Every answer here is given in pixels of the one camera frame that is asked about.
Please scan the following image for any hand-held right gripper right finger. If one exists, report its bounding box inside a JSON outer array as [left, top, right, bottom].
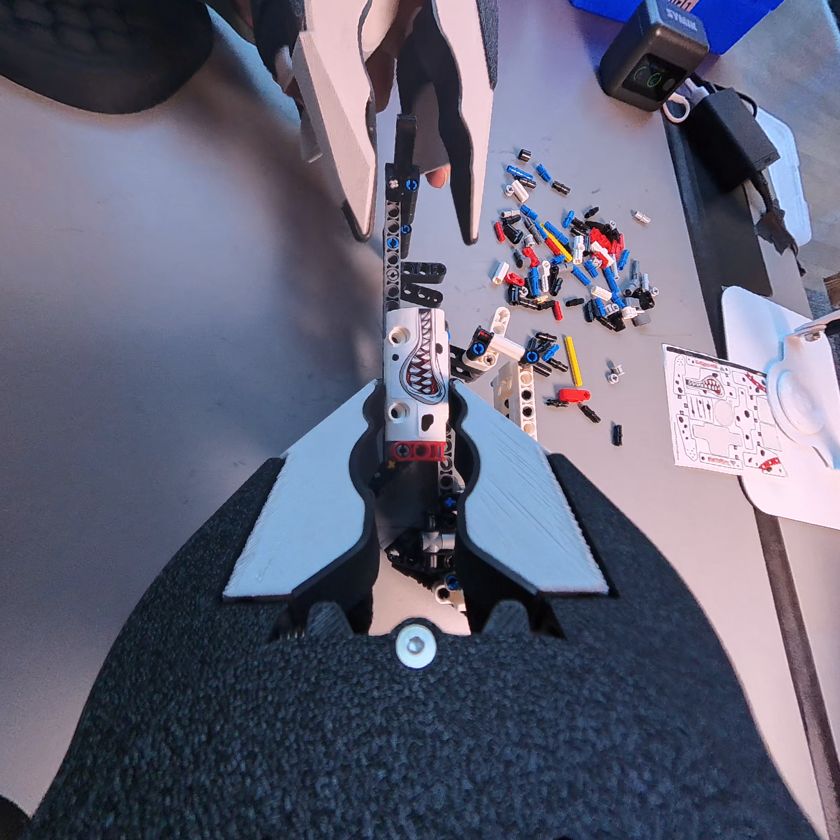
[[451, 381, 610, 597]]

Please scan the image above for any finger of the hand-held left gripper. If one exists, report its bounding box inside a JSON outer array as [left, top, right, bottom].
[[290, 0, 380, 242], [430, 0, 494, 247]]

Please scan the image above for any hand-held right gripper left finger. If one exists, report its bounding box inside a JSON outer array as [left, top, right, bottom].
[[223, 379, 385, 601]]

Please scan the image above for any toy truck chassis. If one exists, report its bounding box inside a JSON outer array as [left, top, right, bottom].
[[371, 115, 565, 608]]

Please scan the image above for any white toothed toy panel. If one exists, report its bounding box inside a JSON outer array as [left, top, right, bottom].
[[384, 308, 452, 462]]

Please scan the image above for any person's left forearm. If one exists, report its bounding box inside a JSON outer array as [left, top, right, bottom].
[[0, 0, 257, 116]]

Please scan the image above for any grey desk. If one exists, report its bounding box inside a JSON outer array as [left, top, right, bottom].
[[0, 0, 840, 840]]

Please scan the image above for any black box device with display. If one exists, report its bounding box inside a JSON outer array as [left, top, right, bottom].
[[598, 0, 711, 112]]

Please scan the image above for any white sticker sheet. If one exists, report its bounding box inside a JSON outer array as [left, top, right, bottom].
[[661, 344, 788, 478]]

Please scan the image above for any pile of small toy pieces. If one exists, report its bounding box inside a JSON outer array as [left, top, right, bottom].
[[489, 147, 659, 447]]

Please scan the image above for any black power adapter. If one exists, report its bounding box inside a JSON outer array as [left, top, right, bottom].
[[682, 87, 782, 191]]

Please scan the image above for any blue plastic bin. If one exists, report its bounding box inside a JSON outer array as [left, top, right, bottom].
[[570, 0, 785, 55]]

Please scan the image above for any white book stand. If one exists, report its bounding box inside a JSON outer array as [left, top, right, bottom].
[[722, 285, 840, 529]]

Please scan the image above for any white flat pad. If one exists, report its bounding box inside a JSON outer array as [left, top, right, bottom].
[[755, 112, 813, 244]]

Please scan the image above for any white cable loop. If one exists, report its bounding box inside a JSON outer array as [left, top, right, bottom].
[[661, 79, 697, 124]]

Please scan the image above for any black adapter cable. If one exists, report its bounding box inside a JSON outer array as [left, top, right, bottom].
[[748, 167, 807, 275]]

